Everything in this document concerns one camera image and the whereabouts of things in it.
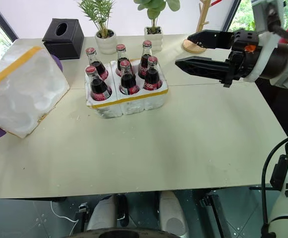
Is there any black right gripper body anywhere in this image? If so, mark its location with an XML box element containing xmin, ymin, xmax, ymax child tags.
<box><xmin>229</xmin><ymin>29</ymin><xmax>262</xmax><ymax>80</ymax></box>

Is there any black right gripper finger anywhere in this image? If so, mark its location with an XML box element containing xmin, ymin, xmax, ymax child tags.
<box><xmin>174</xmin><ymin>56</ymin><xmax>241</xmax><ymax>88</ymax></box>
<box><xmin>187</xmin><ymin>29</ymin><xmax>234</xmax><ymax>50</ymax></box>

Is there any glass cola bottle red cap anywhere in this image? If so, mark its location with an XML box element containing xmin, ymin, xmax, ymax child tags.
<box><xmin>118</xmin><ymin>59</ymin><xmax>140</xmax><ymax>96</ymax></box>
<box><xmin>143</xmin><ymin>56</ymin><xmax>164</xmax><ymax>91</ymax></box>
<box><xmin>137</xmin><ymin>40</ymin><xmax>154</xmax><ymax>80</ymax></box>
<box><xmin>85</xmin><ymin>47</ymin><xmax>110</xmax><ymax>81</ymax></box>
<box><xmin>115</xmin><ymin>44</ymin><xmax>132</xmax><ymax>76</ymax></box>
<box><xmin>84</xmin><ymin>65</ymin><xmax>113</xmax><ymax>102</ymax></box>

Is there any white foam crate yellow tape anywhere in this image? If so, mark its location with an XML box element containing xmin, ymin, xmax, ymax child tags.
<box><xmin>84</xmin><ymin>59</ymin><xmax>169</xmax><ymax>119</ymax></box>

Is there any black leather tissue box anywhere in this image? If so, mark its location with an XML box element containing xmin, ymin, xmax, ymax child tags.
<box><xmin>42</xmin><ymin>18</ymin><xmax>85</xmax><ymax>60</ymax></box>

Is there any white foam box yellow tape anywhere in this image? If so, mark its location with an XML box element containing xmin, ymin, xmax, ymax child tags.
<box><xmin>0</xmin><ymin>46</ymin><xmax>70</xmax><ymax>139</ymax></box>

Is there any wooden tree stand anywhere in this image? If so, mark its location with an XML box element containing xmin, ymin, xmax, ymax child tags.
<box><xmin>182</xmin><ymin>0</ymin><xmax>213</xmax><ymax>54</ymax></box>

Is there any round-leaf plant in white pot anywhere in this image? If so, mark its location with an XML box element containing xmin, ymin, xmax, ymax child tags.
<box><xmin>133</xmin><ymin>0</ymin><xmax>181</xmax><ymax>52</ymax></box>

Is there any palm plant in white pot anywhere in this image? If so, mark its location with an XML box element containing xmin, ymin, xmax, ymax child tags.
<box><xmin>77</xmin><ymin>0</ymin><xmax>117</xmax><ymax>55</ymax></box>

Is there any black table leg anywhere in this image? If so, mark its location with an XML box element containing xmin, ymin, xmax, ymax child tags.
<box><xmin>199</xmin><ymin>192</ymin><xmax>226</xmax><ymax>238</ymax></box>
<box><xmin>78</xmin><ymin>202</ymin><xmax>89</xmax><ymax>232</ymax></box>

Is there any white robot leg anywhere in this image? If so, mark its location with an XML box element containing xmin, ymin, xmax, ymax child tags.
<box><xmin>158</xmin><ymin>190</ymin><xmax>189</xmax><ymax>238</ymax></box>
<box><xmin>86</xmin><ymin>195</ymin><xmax>116</xmax><ymax>232</ymax></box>

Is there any thick black wrist cable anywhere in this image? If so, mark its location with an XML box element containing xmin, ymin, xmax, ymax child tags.
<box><xmin>267</xmin><ymin>3</ymin><xmax>288</xmax><ymax>46</ymax></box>

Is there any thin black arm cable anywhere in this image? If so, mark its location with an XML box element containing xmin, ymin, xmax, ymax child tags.
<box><xmin>260</xmin><ymin>135</ymin><xmax>288</xmax><ymax>238</ymax></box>

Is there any thin white cable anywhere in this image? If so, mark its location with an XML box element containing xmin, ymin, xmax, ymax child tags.
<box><xmin>50</xmin><ymin>200</ymin><xmax>79</xmax><ymax>237</ymax></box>

